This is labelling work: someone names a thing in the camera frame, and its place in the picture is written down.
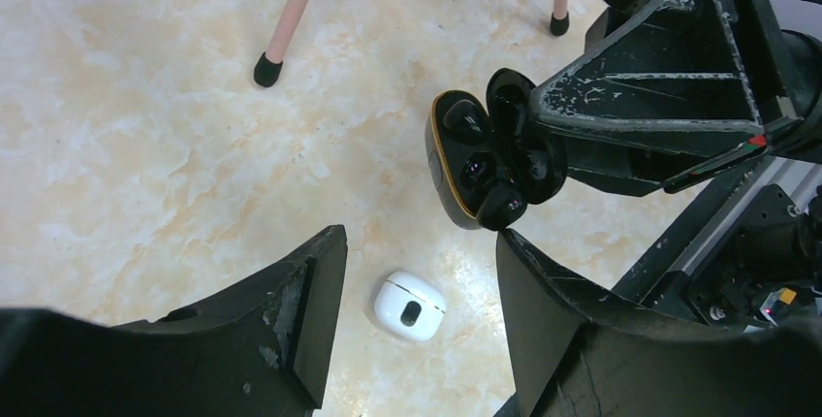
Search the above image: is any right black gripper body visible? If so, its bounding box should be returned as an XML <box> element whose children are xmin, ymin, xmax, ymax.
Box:
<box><xmin>624</xmin><ymin>0</ymin><xmax>821</xmax><ymax>193</ymax></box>

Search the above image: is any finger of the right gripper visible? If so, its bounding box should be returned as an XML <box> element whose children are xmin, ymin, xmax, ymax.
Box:
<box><xmin>529</xmin><ymin>0</ymin><xmax>763</xmax><ymax>137</ymax></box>
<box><xmin>561</xmin><ymin>134</ymin><xmax>707</xmax><ymax>197</ymax></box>

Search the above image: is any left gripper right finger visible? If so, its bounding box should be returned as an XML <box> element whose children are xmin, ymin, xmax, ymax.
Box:
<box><xmin>496</xmin><ymin>230</ymin><xmax>821</xmax><ymax>416</ymax></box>

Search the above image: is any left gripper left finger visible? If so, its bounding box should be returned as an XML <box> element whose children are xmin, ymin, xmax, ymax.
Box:
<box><xmin>1</xmin><ymin>225</ymin><xmax>347</xmax><ymax>416</ymax></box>

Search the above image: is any white earbud charging case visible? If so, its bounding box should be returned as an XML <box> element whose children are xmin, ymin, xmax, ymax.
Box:
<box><xmin>373</xmin><ymin>271</ymin><xmax>447</xmax><ymax>342</ymax></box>

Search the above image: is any black earbud charging case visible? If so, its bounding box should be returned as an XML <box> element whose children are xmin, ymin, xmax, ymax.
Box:
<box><xmin>425</xmin><ymin>68</ymin><xmax>568</xmax><ymax>231</ymax></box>

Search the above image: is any pink music stand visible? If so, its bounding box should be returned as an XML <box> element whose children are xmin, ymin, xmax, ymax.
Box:
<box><xmin>252</xmin><ymin>0</ymin><xmax>570</xmax><ymax>88</ymax></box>

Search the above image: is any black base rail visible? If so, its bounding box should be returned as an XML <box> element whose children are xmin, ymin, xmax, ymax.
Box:
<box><xmin>612</xmin><ymin>157</ymin><xmax>821</xmax><ymax>333</ymax></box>

